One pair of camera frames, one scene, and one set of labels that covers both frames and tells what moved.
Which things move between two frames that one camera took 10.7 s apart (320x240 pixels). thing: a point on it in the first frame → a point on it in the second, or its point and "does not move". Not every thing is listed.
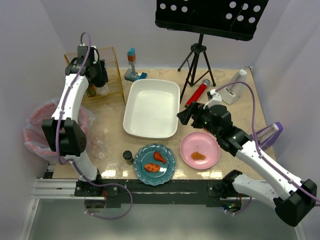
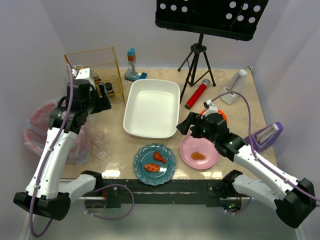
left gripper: [100, 81] → [100, 100]
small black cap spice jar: [128, 156] → [109, 88]
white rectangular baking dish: [151, 109] does not move
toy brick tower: [130, 74] does not move
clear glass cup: [97, 138] does not move
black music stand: [233, 19] does not move
